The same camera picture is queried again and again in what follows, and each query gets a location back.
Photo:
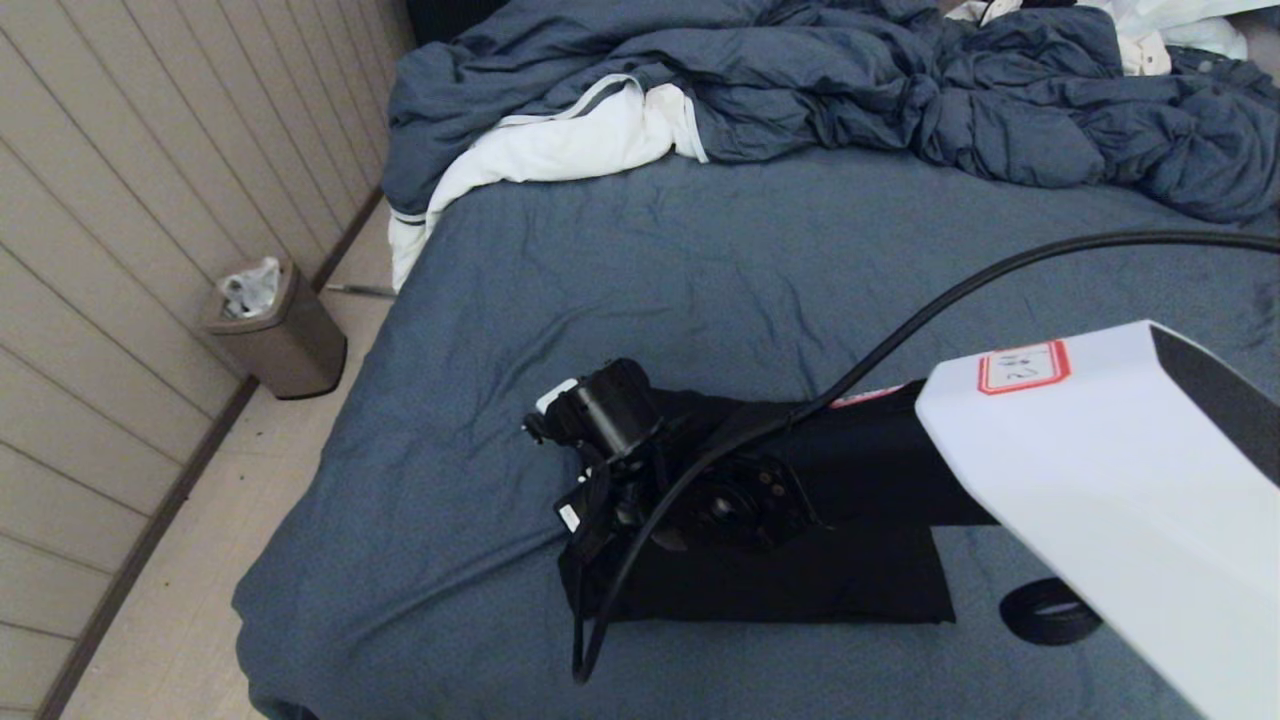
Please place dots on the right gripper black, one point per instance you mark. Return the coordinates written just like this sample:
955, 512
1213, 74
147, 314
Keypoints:
610, 510

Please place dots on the black moon print T-shirt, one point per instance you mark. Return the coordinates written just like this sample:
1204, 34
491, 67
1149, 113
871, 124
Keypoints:
800, 585

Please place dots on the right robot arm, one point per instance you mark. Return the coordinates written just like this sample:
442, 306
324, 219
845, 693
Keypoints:
1100, 500

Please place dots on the brown trash bin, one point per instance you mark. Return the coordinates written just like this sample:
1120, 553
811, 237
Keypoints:
295, 347

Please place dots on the white blanket grey stripe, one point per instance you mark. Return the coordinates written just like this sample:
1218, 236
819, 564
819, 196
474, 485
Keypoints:
560, 148

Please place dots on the clear plastic bin liner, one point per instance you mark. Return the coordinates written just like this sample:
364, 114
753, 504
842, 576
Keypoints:
250, 288

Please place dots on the crumpled blue duvet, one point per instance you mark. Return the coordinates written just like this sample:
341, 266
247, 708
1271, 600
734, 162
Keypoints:
800, 80

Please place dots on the blue bed sheet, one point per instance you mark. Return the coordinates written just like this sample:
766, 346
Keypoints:
1050, 250

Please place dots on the black headboard panel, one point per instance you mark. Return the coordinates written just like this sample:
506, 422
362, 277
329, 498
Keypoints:
440, 18

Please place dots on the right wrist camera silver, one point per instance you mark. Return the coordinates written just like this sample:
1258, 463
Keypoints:
568, 517

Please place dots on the right motor cylinder white bracket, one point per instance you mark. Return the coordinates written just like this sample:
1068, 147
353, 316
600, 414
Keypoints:
610, 405

